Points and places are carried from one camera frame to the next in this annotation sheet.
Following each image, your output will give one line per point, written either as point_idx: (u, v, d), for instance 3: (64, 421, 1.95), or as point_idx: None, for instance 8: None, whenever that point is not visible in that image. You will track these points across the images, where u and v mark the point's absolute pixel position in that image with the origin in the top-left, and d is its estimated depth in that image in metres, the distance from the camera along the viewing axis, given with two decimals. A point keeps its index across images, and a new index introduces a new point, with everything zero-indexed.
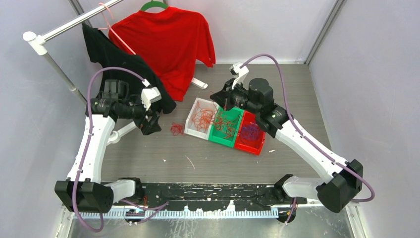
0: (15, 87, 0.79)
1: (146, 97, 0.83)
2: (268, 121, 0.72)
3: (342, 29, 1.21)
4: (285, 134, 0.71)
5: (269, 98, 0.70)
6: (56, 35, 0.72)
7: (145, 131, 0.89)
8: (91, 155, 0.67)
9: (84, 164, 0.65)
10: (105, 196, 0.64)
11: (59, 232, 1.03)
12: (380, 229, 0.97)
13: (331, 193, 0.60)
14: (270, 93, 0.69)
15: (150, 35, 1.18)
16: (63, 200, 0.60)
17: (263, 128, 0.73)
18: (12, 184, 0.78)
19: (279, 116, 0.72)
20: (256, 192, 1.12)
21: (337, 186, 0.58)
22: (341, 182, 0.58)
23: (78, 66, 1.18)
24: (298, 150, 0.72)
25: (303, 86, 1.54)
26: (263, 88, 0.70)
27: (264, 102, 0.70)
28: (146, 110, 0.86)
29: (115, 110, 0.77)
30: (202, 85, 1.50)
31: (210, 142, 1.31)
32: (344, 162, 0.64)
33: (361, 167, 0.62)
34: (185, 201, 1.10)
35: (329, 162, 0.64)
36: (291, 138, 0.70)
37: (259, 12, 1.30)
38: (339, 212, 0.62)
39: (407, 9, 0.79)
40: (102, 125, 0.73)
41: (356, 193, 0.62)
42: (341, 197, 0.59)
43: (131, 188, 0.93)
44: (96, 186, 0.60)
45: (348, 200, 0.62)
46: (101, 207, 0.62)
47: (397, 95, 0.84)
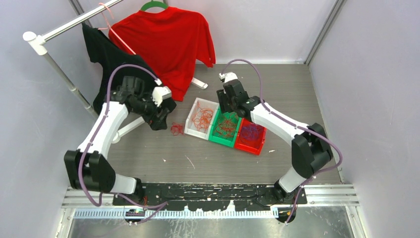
0: (15, 87, 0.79)
1: (159, 95, 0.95)
2: (243, 107, 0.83)
3: (342, 29, 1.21)
4: (257, 114, 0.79)
5: (238, 89, 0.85)
6: (56, 35, 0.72)
7: (154, 126, 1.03)
8: (102, 133, 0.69)
9: (96, 138, 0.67)
10: (108, 174, 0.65)
11: (59, 232, 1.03)
12: (380, 229, 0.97)
13: (298, 155, 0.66)
14: (239, 86, 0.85)
15: (150, 35, 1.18)
16: (70, 171, 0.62)
17: (241, 114, 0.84)
18: (12, 184, 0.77)
19: (252, 102, 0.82)
20: (256, 192, 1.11)
21: (299, 146, 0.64)
22: (303, 142, 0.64)
23: (78, 66, 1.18)
24: (269, 125, 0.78)
25: (304, 86, 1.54)
26: (233, 82, 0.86)
27: (236, 92, 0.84)
28: (157, 107, 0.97)
29: (130, 102, 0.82)
30: (202, 85, 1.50)
31: (210, 142, 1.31)
32: (305, 125, 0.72)
33: (321, 128, 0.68)
34: (185, 201, 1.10)
35: (292, 127, 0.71)
36: (262, 117, 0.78)
37: (259, 12, 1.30)
38: (311, 173, 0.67)
39: (407, 9, 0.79)
40: (116, 110, 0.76)
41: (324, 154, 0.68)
42: (306, 156, 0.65)
43: (131, 185, 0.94)
44: (102, 159, 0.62)
45: (319, 162, 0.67)
46: (103, 184, 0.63)
47: (397, 95, 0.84)
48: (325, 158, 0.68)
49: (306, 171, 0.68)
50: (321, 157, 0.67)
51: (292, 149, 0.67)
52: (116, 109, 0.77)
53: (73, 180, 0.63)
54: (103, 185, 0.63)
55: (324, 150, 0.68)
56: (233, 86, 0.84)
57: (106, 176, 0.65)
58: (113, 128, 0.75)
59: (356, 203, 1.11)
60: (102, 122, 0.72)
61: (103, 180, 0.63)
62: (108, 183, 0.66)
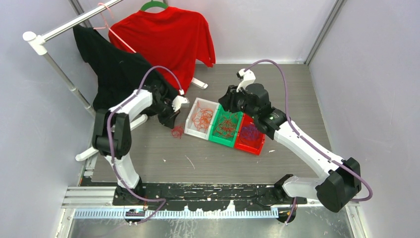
0: (15, 87, 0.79)
1: (178, 102, 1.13)
2: (266, 123, 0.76)
3: (342, 29, 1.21)
4: (282, 134, 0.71)
5: (264, 101, 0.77)
6: (56, 35, 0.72)
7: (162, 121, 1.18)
8: (129, 106, 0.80)
9: (124, 107, 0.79)
10: (127, 139, 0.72)
11: (59, 232, 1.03)
12: (380, 230, 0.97)
13: (330, 192, 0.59)
14: (266, 96, 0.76)
15: (150, 35, 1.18)
16: (96, 126, 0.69)
17: (262, 130, 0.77)
18: (11, 184, 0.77)
19: (276, 118, 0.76)
20: (256, 192, 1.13)
21: (335, 184, 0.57)
22: (339, 179, 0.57)
23: (78, 65, 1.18)
24: (297, 151, 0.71)
25: (304, 86, 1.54)
26: (258, 91, 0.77)
27: (260, 105, 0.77)
28: (174, 111, 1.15)
29: (155, 97, 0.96)
30: (202, 85, 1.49)
31: (210, 142, 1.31)
32: (341, 160, 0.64)
33: (358, 164, 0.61)
34: (185, 201, 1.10)
35: (325, 160, 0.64)
36: (288, 139, 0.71)
37: (258, 12, 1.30)
38: (339, 211, 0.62)
39: (407, 9, 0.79)
40: (145, 93, 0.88)
41: (356, 192, 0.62)
42: (339, 195, 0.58)
43: (134, 180, 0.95)
44: (127, 120, 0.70)
45: (348, 198, 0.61)
46: (122, 141, 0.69)
47: (397, 95, 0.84)
48: (354, 193, 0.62)
49: (334, 206, 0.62)
50: (351, 192, 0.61)
51: (324, 185, 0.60)
52: (145, 94, 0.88)
53: (96, 135, 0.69)
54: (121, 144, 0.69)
55: (355, 186, 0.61)
56: (259, 97, 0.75)
57: (125, 139, 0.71)
58: (138, 106, 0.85)
59: (355, 203, 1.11)
60: (131, 98, 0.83)
61: (124, 138, 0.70)
62: (125, 147, 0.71)
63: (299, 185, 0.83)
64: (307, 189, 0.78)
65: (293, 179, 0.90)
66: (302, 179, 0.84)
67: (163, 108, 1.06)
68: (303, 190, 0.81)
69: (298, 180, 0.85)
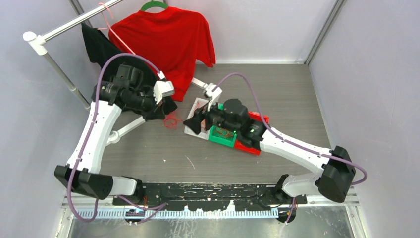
0: (15, 87, 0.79)
1: (159, 90, 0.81)
2: (250, 137, 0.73)
3: (342, 29, 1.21)
4: (268, 144, 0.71)
5: (245, 116, 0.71)
6: (56, 35, 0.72)
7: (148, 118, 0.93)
8: (92, 144, 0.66)
9: (86, 148, 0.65)
10: (103, 182, 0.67)
11: (59, 232, 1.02)
12: (379, 230, 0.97)
13: (330, 185, 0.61)
14: (246, 111, 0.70)
15: (150, 35, 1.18)
16: (63, 183, 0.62)
17: (246, 145, 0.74)
18: (12, 184, 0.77)
19: (257, 130, 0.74)
20: (256, 192, 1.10)
21: (331, 177, 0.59)
22: (333, 172, 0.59)
23: (78, 65, 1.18)
24: (286, 155, 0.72)
25: (304, 86, 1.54)
26: (237, 108, 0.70)
27: (242, 121, 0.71)
28: (156, 103, 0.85)
29: (121, 97, 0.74)
30: (202, 85, 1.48)
31: (210, 142, 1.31)
32: (329, 151, 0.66)
33: (346, 151, 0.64)
34: (185, 201, 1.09)
35: (315, 155, 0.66)
36: (275, 146, 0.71)
37: (258, 12, 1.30)
38: (343, 200, 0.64)
39: (407, 9, 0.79)
40: (106, 113, 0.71)
41: (353, 176, 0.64)
42: (338, 186, 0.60)
43: (131, 187, 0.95)
44: (93, 175, 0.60)
45: (348, 184, 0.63)
46: (97, 194, 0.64)
47: (397, 95, 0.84)
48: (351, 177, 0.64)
49: (338, 196, 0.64)
50: (348, 178, 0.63)
51: (322, 181, 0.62)
52: (106, 112, 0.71)
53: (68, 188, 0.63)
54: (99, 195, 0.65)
55: (350, 171, 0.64)
56: (240, 114, 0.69)
57: (101, 186, 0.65)
58: (105, 133, 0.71)
59: (356, 203, 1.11)
60: (91, 129, 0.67)
61: (96, 190, 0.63)
62: (105, 189, 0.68)
63: (298, 183, 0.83)
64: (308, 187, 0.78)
65: (291, 179, 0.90)
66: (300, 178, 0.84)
67: (140, 103, 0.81)
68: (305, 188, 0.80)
69: (296, 179, 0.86)
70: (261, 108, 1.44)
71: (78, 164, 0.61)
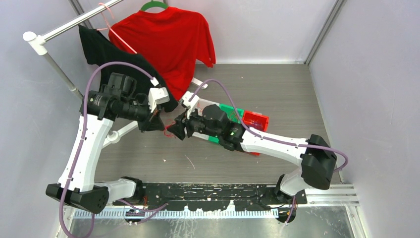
0: (15, 87, 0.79)
1: (152, 98, 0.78)
2: (231, 141, 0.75)
3: (342, 29, 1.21)
4: (248, 144, 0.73)
5: (225, 121, 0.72)
6: (56, 35, 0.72)
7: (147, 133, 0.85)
8: (82, 162, 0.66)
9: (77, 167, 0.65)
10: (99, 197, 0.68)
11: (59, 232, 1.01)
12: (379, 230, 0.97)
13: (312, 173, 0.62)
14: (225, 116, 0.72)
15: (150, 35, 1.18)
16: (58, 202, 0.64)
17: (229, 148, 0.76)
18: (11, 184, 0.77)
19: (236, 132, 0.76)
20: (256, 192, 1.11)
21: (311, 165, 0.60)
22: (312, 160, 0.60)
23: (78, 66, 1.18)
24: (267, 150, 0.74)
25: (303, 86, 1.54)
26: (216, 114, 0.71)
27: (223, 126, 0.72)
28: (151, 112, 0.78)
29: (111, 108, 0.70)
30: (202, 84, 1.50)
31: (210, 142, 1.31)
32: (305, 141, 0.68)
33: (321, 138, 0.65)
34: (185, 201, 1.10)
35: (293, 148, 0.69)
36: (255, 144, 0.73)
37: (259, 12, 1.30)
38: (329, 187, 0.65)
39: (407, 9, 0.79)
40: (95, 128, 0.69)
41: (335, 161, 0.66)
42: (320, 172, 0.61)
43: (131, 189, 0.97)
44: (85, 194, 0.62)
45: (331, 171, 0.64)
46: (92, 209, 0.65)
47: (397, 95, 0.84)
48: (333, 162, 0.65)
49: (324, 184, 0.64)
50: (331, 164, 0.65)
51: (304, 170, 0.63)
52: (96, 128, 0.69)
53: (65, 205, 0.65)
54: (95, 209, 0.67)
55: (330, 156, 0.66)
56: (220, 120, 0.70)
57: (96, 201, 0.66)
58: (96, 148, 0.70)
59: (355, 203, 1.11)
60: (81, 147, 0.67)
61: (90, 207, 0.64)
62: (102, 202, 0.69)
63: (291, 180, 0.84)
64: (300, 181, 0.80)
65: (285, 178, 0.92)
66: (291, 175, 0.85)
67: (133, 113, 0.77)
68: (297, 183, 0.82)
69: (289, 176, 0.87)
70: (262, 108, 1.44)
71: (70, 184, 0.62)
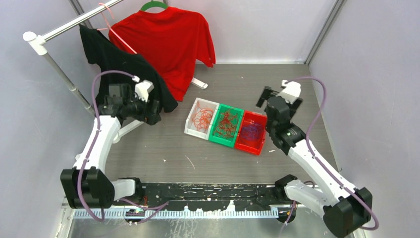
0: (15, 87, 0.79)
1: (142, 91, 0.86)
2: (282, 138, 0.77)
3: (342, 29, 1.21)
4: (296, 151, 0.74)
5: (285, 116, 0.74)
6: (56, 35, 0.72)
7: (152, 121, 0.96)
8: (97, 148, 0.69)
9: (91, 153, 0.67)
10: (108, 189, 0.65)
11: (59, 232, 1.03)
12: (379, 229, 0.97)
13: (336, 217, 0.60)
14: (287, 112, 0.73)
15: (150, 35, 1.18)
16: (68, 190, 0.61)
17: (278, 144, 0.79)
18: (11, 183, 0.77)
19: (292, 135, 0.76)
20: (256, 192, 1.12)
21: (342, 211, 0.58)
22: (347, 207, 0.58)
23: (78, 65, 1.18)
24: (307, 169, 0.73)
25: (303, 86, 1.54)
26: (280, 105, 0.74)
27: (280, 119, 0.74)
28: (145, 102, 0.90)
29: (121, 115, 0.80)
30: (202, 85, 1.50)
31: (210, 142, 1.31)
32: (353, 188, 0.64)
33: (370, 196, 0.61)
34: (185, 201, 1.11)
35: (337, 186, 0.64)
36: (301, 155, 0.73)
37: (259, 12, 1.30)
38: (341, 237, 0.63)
39: (407, 9, 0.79)
40: (109, 123, 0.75)
41: (363, 222, 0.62)
42: (345, 221, 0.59)
43: (131, 187, 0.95)
44: (100, 173, 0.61)
45: (354, 226, 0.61)
46: (101, 197, 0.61)
47: (398, 95, 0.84)
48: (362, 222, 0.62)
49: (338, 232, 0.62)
50: (359, 221, 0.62)
51: (331, 209, 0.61)
52: (109, 124, 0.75)
53: (72, 199, 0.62)
54: (102, 202, 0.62)
55: (364, 216, 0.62)
56: (280, 112, 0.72)
57: (106, 191, 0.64)
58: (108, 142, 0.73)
59: None
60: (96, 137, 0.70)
61: (103, 196, 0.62)
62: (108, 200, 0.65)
63: (305, 197, 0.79)
64: (312, 204, 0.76)
65: (298, 185, 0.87)
66: (308, 191, 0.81)
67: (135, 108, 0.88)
68: (309, 204, 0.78)
69: (304, 190, 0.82)
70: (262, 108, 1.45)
71: (86, 164, 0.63)
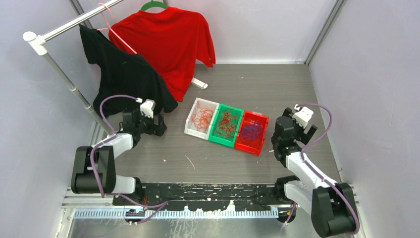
0: (15, 87, 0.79)
1: (148, 110, 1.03)
2: (282, 151, 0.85)
3: (342, 29, 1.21)
4: (291, 159, 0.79)
5: (288, 134, 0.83)
6: (56, 35, 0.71)
7: (160, 132, 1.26)
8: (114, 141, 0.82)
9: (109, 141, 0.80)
10: (112, 173, 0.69)
11: (59, 232, 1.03)
12: (379, 229, 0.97)
13: (316, 208, 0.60)
14: (290, 131, 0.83)
15: (150, 35, 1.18)
16: (78, 163, 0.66)
17: (277, 157, 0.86)
18: (11, 183, 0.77)
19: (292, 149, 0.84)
20: (256, 192, 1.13)
21: (319, 197, 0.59)
22: (323, 194, 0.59)
23: (78, 66, 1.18)
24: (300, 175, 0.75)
25: (303, 86, 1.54)
26: (287, 123, 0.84)
27: (284, 136, 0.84)
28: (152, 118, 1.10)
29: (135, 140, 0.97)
30: (202, 85, 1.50)
31: (210, 142, 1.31)
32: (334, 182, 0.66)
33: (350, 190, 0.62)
34: (185, 201, 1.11)
35: (319, 179, 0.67)
36: (294, 162, 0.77)
37: (259, 13, 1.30)
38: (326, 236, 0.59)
39: (407, 9, 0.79)
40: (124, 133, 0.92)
41: (346, 222, 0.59)
42: (323, 209, 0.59)
43: (131, 185, 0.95)
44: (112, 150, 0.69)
45: (338, 225, 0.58)
46: (107, 169, 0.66)
47: (398, 95, 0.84)
48: (347, 226, 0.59)
49: (321, 230, 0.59)
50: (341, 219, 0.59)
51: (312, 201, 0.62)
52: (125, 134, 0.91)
53: (77, 173, 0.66)
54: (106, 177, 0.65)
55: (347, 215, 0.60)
56: (284, 129, 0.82)
57: (111, 171, 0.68)
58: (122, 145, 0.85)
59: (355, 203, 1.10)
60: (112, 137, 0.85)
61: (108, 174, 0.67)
62: (110, 183, 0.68)
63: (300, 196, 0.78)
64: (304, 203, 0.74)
65: (297, 185, 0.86)
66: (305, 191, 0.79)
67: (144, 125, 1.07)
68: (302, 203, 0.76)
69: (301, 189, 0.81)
70: (262, 107, 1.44)
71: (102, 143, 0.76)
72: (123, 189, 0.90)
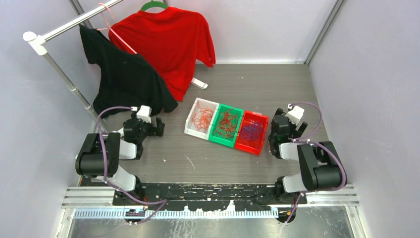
0: (14, 87, 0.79)
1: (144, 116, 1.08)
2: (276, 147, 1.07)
3: (342, 29, 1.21)
4: (284, 146, 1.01)
5: (283, 131, 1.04)
6: (56, 35, 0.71)
7: (160, 133, 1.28)
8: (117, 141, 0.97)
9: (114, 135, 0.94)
10: (115, 156, 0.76)
11: (59, 232, 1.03)
12: (379, 229, 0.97)
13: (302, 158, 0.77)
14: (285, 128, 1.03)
15: (150, 35, 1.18)
16: (85, 145, 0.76)
17: (273, 151, 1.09)
18: (10, 183, 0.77)
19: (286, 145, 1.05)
20: (256, 192, 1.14)
21: (302, 148, 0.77)
22: (306, 146, 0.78)
23: (78, 65, 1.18)
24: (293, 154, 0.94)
25: (303, 86, 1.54)
26: (282, 121, 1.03)
27: (280, 132, 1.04)
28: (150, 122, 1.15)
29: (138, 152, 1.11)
30: (202, 85, 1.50)
31: (210, 142, 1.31)
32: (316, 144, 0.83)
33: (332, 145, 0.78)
34: (185, 201, 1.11)
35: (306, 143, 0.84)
36: (287, 147, 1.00)
37: (259, 13, 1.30)
38: (314, 182, 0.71)
39: (407, 9, 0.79)
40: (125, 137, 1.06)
41: (332, 171, 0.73)
42: (306, 157, 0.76)
43: (131, 182, 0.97)
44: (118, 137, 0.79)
45: (322, 171, 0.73)
46: (112, 150, 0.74)
47: (398, 95, 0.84)
48: (332, 175, 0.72)
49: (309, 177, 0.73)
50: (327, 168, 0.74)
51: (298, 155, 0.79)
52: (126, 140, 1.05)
53: (83, 151, 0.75)
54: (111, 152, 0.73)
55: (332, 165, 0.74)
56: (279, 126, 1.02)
57: (114, 151, 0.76)
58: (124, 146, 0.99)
59: (355, 203, 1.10)
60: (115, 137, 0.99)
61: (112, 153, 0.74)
62: (112, 162, 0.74)
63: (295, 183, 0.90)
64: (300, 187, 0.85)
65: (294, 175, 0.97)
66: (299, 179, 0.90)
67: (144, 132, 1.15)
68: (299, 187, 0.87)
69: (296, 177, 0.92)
70: (262, 107, 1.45)
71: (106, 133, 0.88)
72: (123, 184, 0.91)
